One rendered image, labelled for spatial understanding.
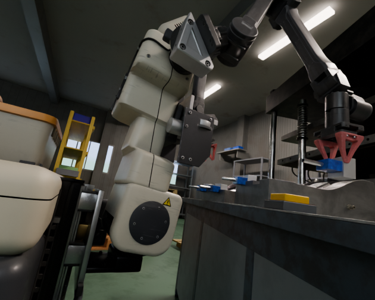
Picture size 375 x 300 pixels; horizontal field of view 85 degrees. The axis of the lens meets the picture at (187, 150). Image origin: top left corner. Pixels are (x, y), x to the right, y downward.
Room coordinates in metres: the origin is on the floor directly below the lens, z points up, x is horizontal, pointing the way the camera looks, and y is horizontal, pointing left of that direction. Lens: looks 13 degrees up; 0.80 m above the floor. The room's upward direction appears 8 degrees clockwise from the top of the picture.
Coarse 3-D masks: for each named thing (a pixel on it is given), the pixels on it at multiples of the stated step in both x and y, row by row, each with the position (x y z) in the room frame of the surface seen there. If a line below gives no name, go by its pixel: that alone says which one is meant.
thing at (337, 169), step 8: (304, 160) 0.52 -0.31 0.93; (312, 160) 0.52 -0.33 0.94; (320, 160) 0.54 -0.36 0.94; (328, 160) 0.51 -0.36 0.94; (336, 160) 0.51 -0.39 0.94; (352, 160) 0.52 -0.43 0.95; (320, 168) 0.54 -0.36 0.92; (328, 168) 0.51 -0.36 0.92; (336, 168) 0.51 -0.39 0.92; (344, 168) 0.51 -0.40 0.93; (352, 168) 0.52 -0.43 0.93; (328, 176) 0.56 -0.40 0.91; (336, 176) 0.53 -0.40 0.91; (344, 176) 0.51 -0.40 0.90; (352, 176) 0.52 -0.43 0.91
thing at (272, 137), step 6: (276, 114) 1.99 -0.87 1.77; (276, 120) 1.99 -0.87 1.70; (270, 126) 2.02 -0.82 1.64; (276, 126) 2.00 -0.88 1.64; (270, 132) 2.01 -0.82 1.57; (270, 138) 2.01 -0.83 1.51; (270, 144) 2.00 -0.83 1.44; (270, 150) 2.00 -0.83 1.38; (270, 156) 2.00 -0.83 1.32; (270, 162) 1.99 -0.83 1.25; (270, 168) 1.99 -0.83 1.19; (270, 174) 1.99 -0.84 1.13
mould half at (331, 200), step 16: (240, 192) 0.82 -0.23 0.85; (256, 192) 0.70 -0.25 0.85; (272, 192) 0.62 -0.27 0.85; (288, 192) 0.63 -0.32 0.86; (304, 192) 0.64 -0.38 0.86; (320, 192) 0.64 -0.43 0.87; (336, 192) 0.65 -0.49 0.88; (352, 192) 0.66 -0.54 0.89; (368, 192) 0.67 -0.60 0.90; (320, 208) 0.64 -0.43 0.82; (336, 208) 0.65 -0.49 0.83; (368, 208) 0.67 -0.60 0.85
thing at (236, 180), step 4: (244, 176) 0.82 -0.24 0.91; (248, 176) 0.79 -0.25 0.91; (252, 176) 0.79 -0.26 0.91; (256, 176) 0.79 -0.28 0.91; (232, 180) 0.80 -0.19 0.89; (236, 180) 0.79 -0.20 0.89; (240, 180) 0.79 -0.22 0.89; (244, 180) 0.79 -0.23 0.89; (248, 180) 0.79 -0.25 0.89; (256, 180) 0.79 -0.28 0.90; (236, 184) 0.81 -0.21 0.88; (240, 184) 0.79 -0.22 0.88; (244, 184) 0.79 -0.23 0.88
